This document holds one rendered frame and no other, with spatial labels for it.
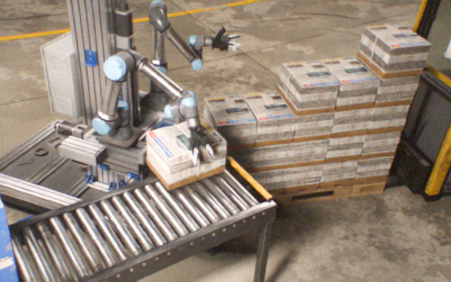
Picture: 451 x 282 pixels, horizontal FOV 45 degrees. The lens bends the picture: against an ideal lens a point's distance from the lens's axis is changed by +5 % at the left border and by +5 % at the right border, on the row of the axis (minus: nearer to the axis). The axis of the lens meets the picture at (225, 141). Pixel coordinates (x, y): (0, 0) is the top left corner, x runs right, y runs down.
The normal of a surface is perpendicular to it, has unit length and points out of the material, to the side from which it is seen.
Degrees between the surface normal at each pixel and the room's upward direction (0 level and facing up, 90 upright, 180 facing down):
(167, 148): 2
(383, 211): 0
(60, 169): 0
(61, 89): 90
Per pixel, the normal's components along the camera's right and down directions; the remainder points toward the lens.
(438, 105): -0.96, 0.11
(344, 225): 0.07, -0.82
